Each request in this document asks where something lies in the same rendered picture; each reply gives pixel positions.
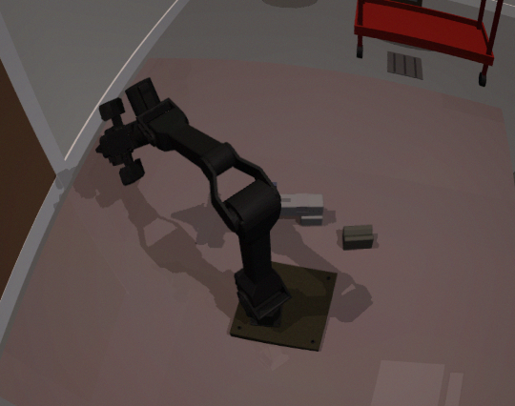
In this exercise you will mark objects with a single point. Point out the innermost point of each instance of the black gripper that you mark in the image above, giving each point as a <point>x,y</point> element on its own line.
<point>134,169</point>

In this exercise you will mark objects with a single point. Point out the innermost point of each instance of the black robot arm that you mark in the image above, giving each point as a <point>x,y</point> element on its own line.
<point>250,213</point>

